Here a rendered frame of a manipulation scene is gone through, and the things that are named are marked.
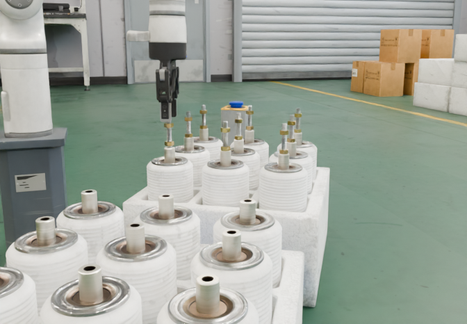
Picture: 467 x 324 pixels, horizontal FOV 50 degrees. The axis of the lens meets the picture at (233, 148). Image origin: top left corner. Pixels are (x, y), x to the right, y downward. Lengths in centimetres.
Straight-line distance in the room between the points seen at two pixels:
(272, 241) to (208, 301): 22
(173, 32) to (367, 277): 65
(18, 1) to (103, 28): 499
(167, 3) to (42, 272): 56
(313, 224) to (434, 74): 316
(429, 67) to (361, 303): 316
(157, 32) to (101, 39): 509
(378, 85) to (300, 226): 388
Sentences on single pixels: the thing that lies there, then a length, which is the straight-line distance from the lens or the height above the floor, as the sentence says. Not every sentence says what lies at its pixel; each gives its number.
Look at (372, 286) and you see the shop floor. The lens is 111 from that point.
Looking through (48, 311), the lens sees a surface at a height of 25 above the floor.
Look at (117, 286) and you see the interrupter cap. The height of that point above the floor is 25.
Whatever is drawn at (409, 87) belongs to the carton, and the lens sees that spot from 496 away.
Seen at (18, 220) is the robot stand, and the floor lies 13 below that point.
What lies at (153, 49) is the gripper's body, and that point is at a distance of 100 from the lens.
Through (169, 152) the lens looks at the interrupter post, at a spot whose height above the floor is 27.
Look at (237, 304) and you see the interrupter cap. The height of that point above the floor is 25.
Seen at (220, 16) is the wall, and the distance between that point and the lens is 626.
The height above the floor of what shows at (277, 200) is 20.
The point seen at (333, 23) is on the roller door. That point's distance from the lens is 671.
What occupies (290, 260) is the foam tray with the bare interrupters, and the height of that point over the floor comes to 18.
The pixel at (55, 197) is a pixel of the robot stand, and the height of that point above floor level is 17.
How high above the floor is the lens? 50
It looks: 12 degrees down
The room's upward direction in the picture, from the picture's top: straight up
